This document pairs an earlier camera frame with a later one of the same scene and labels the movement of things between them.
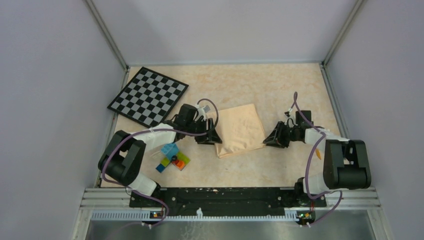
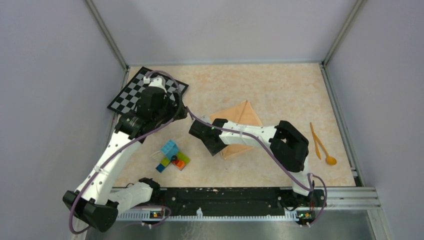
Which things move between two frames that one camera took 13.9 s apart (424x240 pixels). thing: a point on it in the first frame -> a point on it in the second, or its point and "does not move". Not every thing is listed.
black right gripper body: [293, 134] -> [213, 150]
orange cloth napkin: [239, 129] does not move
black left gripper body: [199, 126] -> [168, 110]
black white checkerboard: [147, 97] does not move
